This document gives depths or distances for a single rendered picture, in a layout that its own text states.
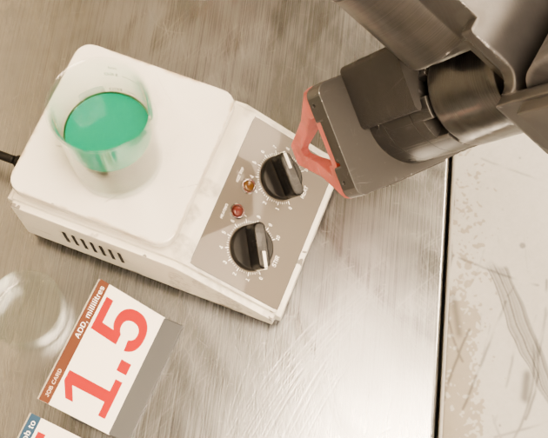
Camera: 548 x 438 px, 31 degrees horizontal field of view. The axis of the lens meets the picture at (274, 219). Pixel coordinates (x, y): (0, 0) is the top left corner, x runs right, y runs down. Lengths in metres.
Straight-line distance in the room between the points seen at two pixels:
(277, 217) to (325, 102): 0.18
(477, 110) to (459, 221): 0.28
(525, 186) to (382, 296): 0.14
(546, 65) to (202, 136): 0.31
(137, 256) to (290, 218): 0.11
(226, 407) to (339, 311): 0.11
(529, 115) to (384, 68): 0.11
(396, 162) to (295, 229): 0.17
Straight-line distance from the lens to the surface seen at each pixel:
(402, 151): 0.55
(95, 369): 0.70
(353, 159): 0.54
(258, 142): 0.70
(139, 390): 0.72
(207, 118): 0.68
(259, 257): 0.67
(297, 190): 0.69
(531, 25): 0.46
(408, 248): 0.75
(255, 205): 0.69
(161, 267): 0.68
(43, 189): 0.68
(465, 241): 0.75
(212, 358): 0.72
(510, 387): 0.73
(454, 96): 0.49
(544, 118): 0.43
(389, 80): 0.52
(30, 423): 0.69
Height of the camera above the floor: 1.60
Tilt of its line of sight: 70 degrees down
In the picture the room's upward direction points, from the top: 1 degrees counter-clockwise
